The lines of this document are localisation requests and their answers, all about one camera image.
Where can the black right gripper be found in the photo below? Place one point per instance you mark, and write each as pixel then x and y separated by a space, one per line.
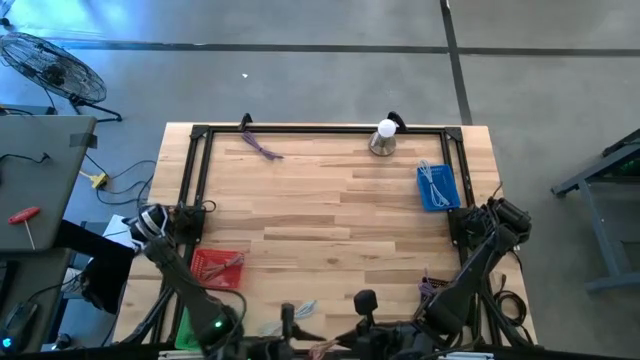
pixel 377 342

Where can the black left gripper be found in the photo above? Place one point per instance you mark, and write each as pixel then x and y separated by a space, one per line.
pixel 265 349

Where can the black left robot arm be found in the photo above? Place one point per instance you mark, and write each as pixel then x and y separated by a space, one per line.
pixel 180 280

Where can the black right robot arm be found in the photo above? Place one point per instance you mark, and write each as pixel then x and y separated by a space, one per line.
pixel 465 280

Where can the black plastic basket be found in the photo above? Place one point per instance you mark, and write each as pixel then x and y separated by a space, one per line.
pixel 441 284

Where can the green plastic basket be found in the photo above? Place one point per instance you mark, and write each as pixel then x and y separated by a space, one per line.
pixel 185 337

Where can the red plastic basket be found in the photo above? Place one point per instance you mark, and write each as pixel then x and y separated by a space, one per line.
pixel 210 257

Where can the blue plastic basket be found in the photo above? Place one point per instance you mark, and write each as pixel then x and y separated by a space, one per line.
pixel 450 190

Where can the white bulb table lamp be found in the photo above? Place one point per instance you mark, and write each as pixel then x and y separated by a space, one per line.
pixel 384 137

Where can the white paper sheet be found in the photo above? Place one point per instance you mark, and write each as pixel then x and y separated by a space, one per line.
pixel 117 227

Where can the yellow power plug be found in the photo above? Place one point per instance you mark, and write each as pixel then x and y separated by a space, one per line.
pixel 97 180

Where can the grey metal cart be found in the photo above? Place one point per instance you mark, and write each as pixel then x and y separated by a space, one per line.
pixel 595 200

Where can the black computer mouse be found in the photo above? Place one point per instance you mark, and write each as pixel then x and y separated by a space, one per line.
pixel 20 317

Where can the grey side desk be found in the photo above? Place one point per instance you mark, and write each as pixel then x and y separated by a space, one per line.
pixel 40 175

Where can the black floor fan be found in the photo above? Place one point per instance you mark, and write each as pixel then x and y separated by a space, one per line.
pixel 52 67

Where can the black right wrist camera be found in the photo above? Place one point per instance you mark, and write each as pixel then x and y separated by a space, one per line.
pixel 365 301

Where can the silver frame bracket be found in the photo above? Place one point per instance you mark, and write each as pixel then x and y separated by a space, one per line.
pixel 465 356

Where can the black aluminium table frame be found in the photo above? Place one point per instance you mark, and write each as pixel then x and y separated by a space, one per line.
pixel 325 129

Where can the black frame clamp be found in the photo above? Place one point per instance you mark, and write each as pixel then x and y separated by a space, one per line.
pixel 397 120
pixel 245 121

